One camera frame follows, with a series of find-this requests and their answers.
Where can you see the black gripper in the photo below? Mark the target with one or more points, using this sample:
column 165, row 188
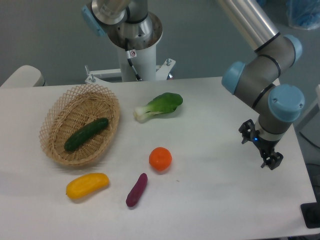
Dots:
column 271, row 159

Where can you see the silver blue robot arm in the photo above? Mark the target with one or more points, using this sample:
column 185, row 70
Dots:
column 277, row 106

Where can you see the green cucumber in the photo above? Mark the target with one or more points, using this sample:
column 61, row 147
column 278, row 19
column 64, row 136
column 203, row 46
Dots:
column 85, row 133

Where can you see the woven wicker basket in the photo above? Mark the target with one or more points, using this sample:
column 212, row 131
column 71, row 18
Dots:
column 76, row 108

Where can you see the black device at edge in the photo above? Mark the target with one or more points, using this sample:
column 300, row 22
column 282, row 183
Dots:
column 311, row 214

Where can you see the orange tangerine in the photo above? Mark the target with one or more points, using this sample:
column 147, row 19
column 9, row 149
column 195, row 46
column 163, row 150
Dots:
column 160, row 159

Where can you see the green bok choy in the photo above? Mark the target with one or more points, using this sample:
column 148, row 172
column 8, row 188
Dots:
column 162, row 104

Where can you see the purple sweet potato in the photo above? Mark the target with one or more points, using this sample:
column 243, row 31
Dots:
column 136, row 192

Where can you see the blue plastic bag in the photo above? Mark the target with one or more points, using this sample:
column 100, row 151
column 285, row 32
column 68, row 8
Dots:
column 303, row 14

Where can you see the yellow mango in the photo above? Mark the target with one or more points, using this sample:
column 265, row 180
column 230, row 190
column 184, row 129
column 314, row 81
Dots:
column 86, row 184

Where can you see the white chair back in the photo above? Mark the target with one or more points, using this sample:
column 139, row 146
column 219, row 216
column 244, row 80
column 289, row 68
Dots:
column 25, row 76

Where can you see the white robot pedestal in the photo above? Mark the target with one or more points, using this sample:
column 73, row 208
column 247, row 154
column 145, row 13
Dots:
column 136, row 47

